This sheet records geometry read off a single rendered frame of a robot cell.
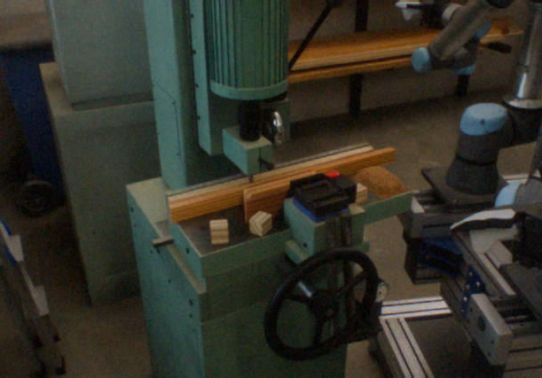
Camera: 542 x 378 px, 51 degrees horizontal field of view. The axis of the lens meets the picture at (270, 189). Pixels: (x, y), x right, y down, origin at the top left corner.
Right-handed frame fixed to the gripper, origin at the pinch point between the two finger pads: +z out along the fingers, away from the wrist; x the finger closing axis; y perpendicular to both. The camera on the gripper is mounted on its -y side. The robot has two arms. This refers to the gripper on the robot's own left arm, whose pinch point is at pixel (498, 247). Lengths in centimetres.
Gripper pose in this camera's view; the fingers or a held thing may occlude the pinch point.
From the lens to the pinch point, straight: 75.4
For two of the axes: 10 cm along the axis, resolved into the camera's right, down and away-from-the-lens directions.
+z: -8.3, 2.8, -4.9
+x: -5.6, -2.9, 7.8
